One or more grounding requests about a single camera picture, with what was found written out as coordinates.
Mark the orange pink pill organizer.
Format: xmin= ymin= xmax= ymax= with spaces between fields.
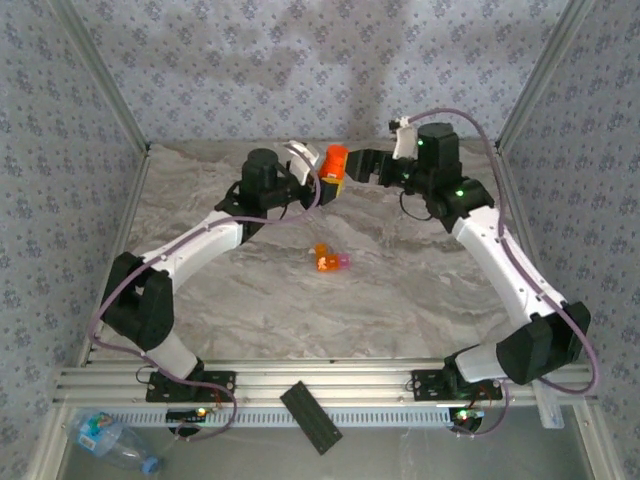
xmin=312 ymin=242 xmax=352 ymax=274

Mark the black ridged bar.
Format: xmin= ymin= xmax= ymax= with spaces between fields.
xmin=279 ymin=380 xmax=344 ymax=457

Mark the clear plastic package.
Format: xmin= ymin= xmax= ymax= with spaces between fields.
xmin=532 ymin=379 xmax=565 ymax=430

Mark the clear plastic water bottle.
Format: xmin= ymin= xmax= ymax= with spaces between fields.
xmin=67 ymin=410 xmax=166 ymax=475

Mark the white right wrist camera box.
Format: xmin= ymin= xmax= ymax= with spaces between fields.
xmin=388 ymin=116 xmax=420 ymax=161

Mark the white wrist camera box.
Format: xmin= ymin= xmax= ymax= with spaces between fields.
xmin=388 ymin=116 xmax=420 ymax=161
xmin=279 ymin=141 xmax=322 ymax=185

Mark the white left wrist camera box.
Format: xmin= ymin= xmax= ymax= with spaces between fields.
xmin=279 ymin=141 xmax=322 ymax=185

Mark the aluminium side rail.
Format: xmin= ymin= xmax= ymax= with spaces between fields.
xmin=74 ymin=148 xmax=153 ymax=369
xmin=492 ymin=144 xmax=571 ymax=364

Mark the aluminium frame post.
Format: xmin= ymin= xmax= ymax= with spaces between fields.
xmin=49 ymin=0 xmax=153 ymax=154
xmin=493 ymin=0 xmax=597 ymax=154

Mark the aluminium slotted base rail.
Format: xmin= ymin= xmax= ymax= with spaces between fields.
xmin=52 ymin=357 xmax=599 ymax=407

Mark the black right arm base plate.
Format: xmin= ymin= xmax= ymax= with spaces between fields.
xmin=410 ymin=368 xmax=504 ymax=401

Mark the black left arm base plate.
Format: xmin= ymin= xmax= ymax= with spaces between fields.
xmin=145 ymin=370 xmax=237 ymax=403

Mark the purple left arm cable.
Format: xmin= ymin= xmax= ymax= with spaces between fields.
xmin=87 ymin=164 xmax=322 ymax=442

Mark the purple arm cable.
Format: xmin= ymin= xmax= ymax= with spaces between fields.
xmin=87 ymin=164 xmax=322 ymax=442
xmin=407 ymin=108 xmax=600 ymax=441

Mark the white slotted cable duct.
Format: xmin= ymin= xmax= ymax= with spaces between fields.
xmin=107 ymin=405 xmax=454 ymax=430

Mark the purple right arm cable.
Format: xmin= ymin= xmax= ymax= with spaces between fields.
xmin=407 ymin=108 xmax=600 ymax=441

